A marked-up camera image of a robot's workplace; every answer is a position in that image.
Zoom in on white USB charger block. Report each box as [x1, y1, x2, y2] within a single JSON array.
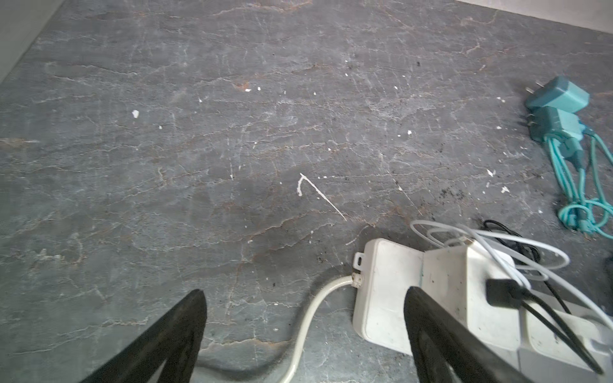
[[518, 312, 612, 382]]

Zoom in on white power strip cord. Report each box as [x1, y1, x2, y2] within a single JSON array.
[[277, 274, 360, 383]]

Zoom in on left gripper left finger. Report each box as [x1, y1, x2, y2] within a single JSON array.
[[83, 289, 207, 382]]

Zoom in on white power strip colourful sockets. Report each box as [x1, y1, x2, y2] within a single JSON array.
[[353, 239, 605, 370]]

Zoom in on white charger with black cable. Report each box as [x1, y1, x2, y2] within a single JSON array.
[[411, 220, 612, 382]]

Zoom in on teal charger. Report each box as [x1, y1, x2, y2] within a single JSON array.
[[525, 76, 590, 113], [528, 106, 585, 144]]

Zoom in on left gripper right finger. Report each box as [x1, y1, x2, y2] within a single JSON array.
[[404, 287, 530, 382]]

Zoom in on teal coiled cable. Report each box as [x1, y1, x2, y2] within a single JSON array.
[[543, 128, 613, 240]]

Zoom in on white coiled USB cable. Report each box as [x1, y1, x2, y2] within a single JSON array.
[[410, 219, 613, 331]]

